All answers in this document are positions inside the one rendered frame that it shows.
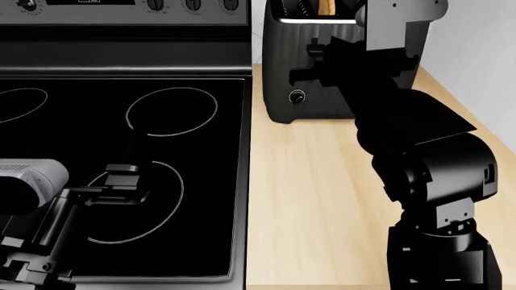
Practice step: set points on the round black toaster dial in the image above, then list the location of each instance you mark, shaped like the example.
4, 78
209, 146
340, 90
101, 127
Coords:
297, 97

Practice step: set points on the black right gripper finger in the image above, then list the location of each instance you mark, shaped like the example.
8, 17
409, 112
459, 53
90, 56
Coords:
322, 62
306, 75

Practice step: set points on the silver stove control knob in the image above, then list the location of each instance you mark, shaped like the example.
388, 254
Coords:
155, 4
192, 5
230, 5
26, 3

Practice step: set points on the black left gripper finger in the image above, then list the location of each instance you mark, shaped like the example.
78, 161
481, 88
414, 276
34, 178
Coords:
121, 175
140, 151

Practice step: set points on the gray wrist camera box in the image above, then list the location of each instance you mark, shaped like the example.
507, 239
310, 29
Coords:
403, 21
28, 178

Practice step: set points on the gray right wrist camera box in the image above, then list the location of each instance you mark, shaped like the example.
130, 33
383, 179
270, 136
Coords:
403, 21

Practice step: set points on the black toaster lever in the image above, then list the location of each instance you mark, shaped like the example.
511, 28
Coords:
314, 49

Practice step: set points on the gray left wrist camera box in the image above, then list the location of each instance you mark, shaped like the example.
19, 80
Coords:
28, 178

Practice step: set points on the toasted bread slice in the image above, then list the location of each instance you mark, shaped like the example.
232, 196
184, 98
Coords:
327, 6

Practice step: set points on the black toaster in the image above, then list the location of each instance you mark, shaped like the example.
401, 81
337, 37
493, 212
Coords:
282, 60

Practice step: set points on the black glass-top electric stove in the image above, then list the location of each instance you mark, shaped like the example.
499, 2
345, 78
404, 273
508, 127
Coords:
80, 60

